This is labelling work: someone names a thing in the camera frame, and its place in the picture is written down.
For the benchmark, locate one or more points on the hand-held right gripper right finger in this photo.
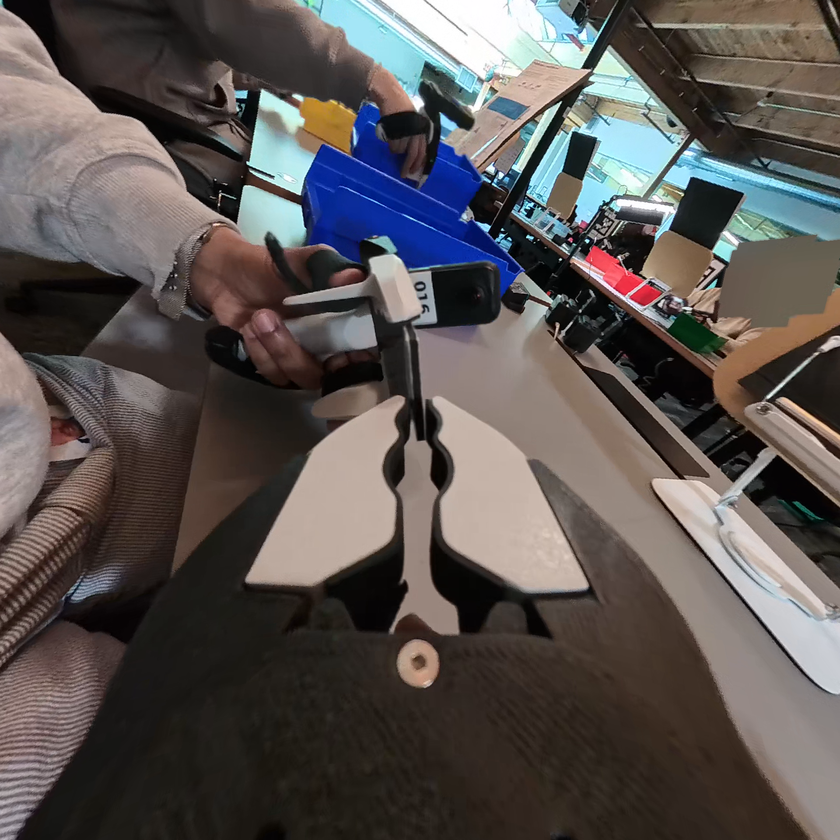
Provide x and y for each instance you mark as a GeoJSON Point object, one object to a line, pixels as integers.
{"type": "Point", "coordinates": [502, 525]}

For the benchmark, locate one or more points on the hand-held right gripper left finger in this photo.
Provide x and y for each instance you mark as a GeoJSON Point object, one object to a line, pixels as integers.
{"type": "Point", "coordinates": [328, 512]}

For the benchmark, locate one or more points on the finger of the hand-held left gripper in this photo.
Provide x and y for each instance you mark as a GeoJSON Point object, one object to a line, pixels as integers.
{"type": "Point", "coordinates": [394, 289]}

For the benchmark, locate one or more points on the person's left forearm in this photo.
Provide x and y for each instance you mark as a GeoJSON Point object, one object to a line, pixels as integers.
{"type": "Point", "coordinates": [79, 151]}

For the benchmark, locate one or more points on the person's left hand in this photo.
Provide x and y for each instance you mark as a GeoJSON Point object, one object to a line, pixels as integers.
{"type": "Point", "coordinates": [229, 282]}

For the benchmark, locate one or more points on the small black box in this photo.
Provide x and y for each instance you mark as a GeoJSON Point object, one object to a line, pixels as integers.
{"type": "Point", "coordinates": [517, 296]}

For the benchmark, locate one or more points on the blue bin with white tag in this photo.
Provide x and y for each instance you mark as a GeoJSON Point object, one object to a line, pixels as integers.
{"type": "Point", "coordinates": [420, 243]}

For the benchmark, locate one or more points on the black battery charger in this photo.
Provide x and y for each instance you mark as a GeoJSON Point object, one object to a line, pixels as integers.
{"type": "Point", "coordinates": [590, 334]}
{"type": "Point", "coordinates": [563, 312]}

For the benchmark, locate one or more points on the blue plastic bin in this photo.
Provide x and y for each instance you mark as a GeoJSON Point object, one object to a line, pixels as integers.
{"type": "Point", "coordinates": [348, 177]}
{"type": "Point", "coordinates": [453, 174]}

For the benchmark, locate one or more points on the red plastic bin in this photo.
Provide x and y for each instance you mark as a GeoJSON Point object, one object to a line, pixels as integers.
{"type": "Point", "coordinates": [640, 289]}
{"type": "Point", "coordinates": [607, 262]}

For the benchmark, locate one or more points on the yellow plastic bin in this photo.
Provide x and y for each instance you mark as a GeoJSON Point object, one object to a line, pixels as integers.
{"type": "Point", "coordinates": [328, 121]}

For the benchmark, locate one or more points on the black support pole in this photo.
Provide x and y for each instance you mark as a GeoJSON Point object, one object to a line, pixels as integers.
{"type": "Point", "coordinates": [558, 111]}

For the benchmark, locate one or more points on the tilted brown cardboard board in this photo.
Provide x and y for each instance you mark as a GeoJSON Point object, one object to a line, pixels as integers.
{"type": "Point", "coordinates": [525, 98]}

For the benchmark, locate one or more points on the green plastic bin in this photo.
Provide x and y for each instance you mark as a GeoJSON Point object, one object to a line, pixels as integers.
{"type": "Point", "coordinates": [695, 331]}

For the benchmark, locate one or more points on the person's grey knit clothing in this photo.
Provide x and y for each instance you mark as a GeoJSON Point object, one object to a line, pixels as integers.
{"type": "Point", "coordinates": [98, 459]}

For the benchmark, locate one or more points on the white tablet stand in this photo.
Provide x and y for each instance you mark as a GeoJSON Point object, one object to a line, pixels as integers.
{"type": "Point", "coordinates": [741, 538]}

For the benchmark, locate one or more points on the cardboard-backed black panel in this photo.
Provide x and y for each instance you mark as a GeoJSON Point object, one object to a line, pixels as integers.
{"type": "Point", "coordinates": [800, 374]}

